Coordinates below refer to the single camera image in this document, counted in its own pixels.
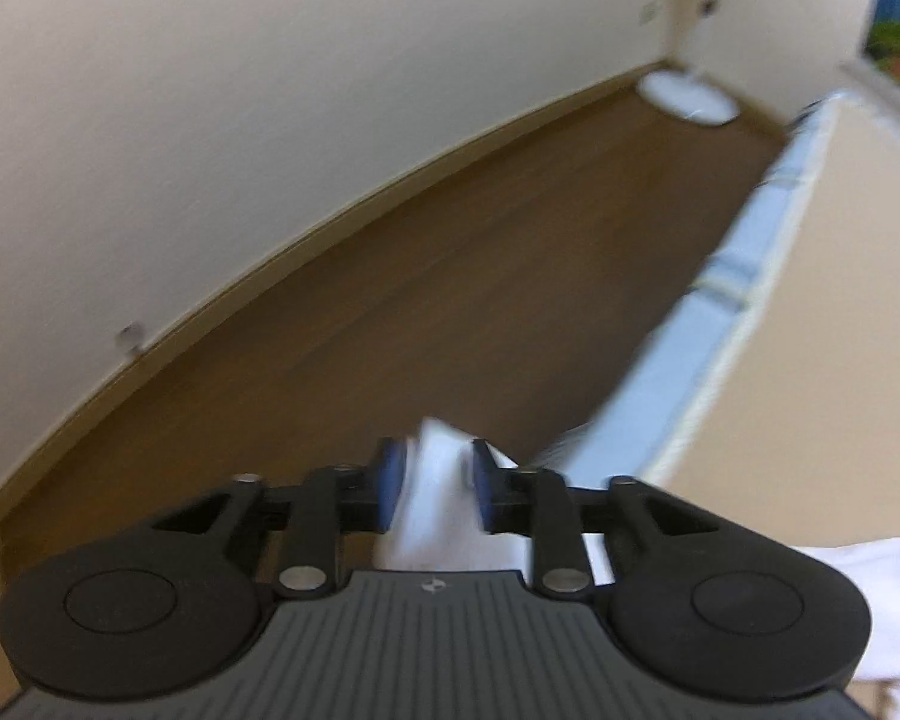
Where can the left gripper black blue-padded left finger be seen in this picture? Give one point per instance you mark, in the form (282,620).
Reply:
(181,595)

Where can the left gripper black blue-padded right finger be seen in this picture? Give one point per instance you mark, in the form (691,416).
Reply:
(698,601)

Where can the white long-sleeve shirt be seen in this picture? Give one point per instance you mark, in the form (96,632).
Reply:
(438,529)

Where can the beige mattress with striped edge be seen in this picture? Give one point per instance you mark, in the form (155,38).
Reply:
(771,393)

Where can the white standing fan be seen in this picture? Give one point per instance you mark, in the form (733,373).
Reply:
(682,89)

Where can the potted green plant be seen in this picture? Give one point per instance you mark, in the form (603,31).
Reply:
(882,47)

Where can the wall socket plate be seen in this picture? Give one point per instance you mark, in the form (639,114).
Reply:
(649,11)

